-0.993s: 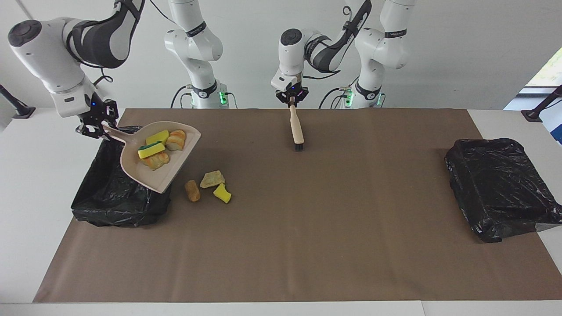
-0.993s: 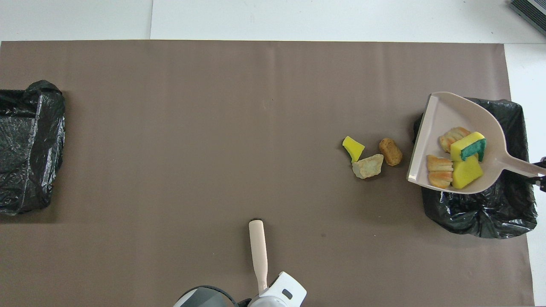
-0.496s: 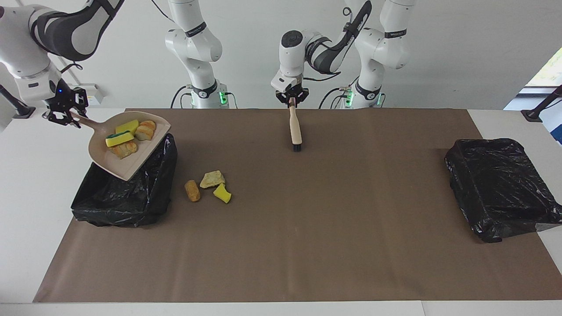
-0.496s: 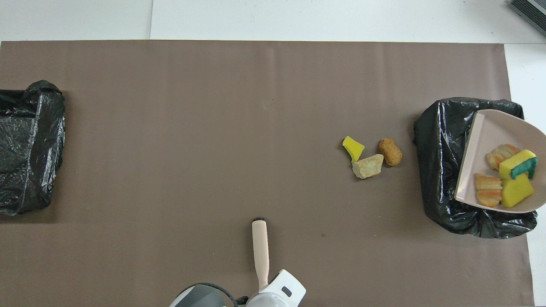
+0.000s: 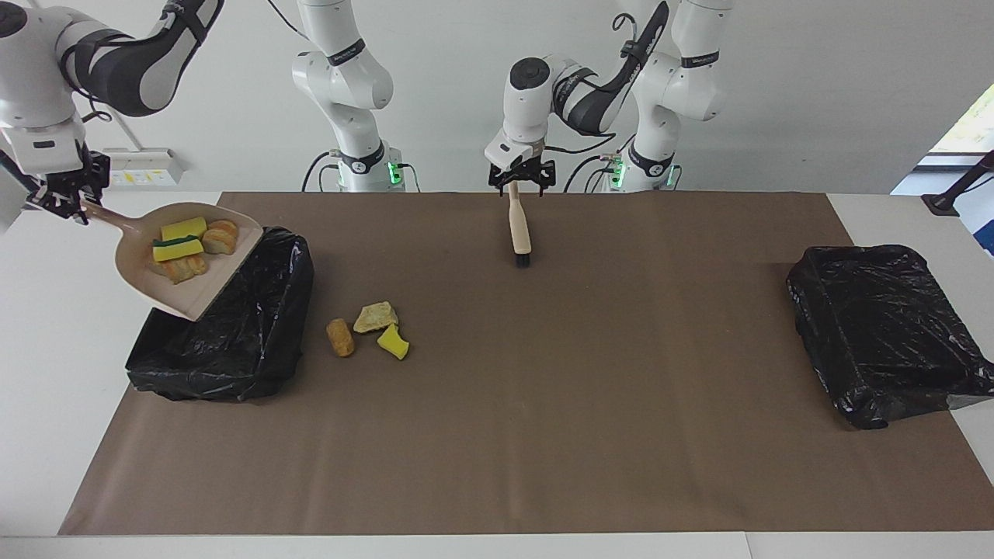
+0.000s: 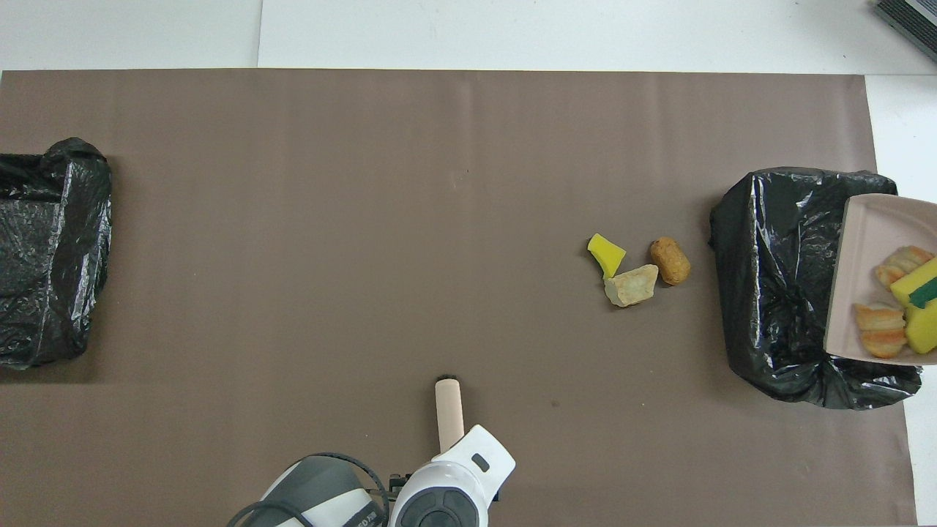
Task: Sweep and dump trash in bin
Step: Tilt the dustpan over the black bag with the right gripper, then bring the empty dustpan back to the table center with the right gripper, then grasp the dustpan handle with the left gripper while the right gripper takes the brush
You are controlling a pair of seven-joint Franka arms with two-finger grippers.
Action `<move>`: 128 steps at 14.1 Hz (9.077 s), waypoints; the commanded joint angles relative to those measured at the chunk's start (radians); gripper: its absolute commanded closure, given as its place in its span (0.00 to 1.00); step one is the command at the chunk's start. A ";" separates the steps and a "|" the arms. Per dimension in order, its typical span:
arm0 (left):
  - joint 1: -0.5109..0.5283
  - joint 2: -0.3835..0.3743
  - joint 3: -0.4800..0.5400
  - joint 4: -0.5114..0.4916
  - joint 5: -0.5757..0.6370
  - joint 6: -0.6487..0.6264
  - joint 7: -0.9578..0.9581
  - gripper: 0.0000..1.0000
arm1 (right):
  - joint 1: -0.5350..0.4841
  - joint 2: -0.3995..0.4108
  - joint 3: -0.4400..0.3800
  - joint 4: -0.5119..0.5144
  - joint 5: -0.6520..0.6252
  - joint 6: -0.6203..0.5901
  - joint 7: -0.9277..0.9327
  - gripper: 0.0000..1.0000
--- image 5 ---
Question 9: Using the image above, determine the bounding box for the beige hand brush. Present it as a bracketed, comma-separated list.
[507, 180, 533, 269]

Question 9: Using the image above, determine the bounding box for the yellow green notched sponge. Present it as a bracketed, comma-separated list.
[152, 237, 205, 263]

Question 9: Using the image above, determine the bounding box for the yellow green sponge piece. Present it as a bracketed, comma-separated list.
[160, 217, 209, 242]

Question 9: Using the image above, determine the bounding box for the orange striped bread toy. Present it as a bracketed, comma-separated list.
[159, 255, 209, 285]
[202, 220, 239, 255]

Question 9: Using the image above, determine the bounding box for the pale pink plastic dustpan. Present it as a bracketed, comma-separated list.
[82, 200, 265, 323]

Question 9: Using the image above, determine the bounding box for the beige rock-like chunk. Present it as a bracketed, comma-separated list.
[353, 301, 400, 335]

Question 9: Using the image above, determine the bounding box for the plain yellow sponge piece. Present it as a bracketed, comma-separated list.
[377, 324, 411, 361]

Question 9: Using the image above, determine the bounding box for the brown croquette toy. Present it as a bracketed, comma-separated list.
[326, 318, 356, 359]

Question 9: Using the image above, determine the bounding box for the black bag-lined bin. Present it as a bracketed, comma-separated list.
[126, 225, 315, 403]
[786, 245, 994, 430]

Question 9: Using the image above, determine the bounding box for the brown paper table mat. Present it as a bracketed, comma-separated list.
[58, 192, 994, 536]

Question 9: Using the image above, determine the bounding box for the black clamp stand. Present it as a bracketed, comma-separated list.
[922, 150, 994, 217]

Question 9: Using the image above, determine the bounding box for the bright window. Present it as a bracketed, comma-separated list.
[928, 84, 994, 156]

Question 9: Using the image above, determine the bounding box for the black base cable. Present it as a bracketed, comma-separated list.
[563, 153, 622, 193]
[301, 151, 342, 193]

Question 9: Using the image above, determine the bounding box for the white wall cable conduit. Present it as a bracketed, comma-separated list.
[99, 93, 144, 152]

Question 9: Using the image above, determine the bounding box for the white wall power strip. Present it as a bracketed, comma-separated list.
[103, 148, 186, 186]

